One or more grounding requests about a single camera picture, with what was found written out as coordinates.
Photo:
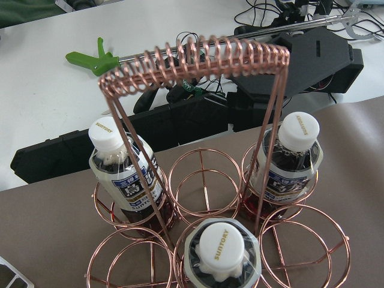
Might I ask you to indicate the person in green jacket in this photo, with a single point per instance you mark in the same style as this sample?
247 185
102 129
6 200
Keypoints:
18 12

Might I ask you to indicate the green handled reach grabber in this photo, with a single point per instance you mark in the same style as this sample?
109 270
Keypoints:
213 56

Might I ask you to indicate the black device stand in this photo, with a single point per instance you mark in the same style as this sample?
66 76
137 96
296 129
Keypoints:
320 61

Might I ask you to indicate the copper wire bottle rack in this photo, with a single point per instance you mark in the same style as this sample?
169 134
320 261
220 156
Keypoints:
207 183

